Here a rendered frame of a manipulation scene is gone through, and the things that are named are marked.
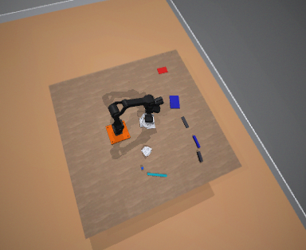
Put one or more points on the blue flat plate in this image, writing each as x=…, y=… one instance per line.
x=174, y=101

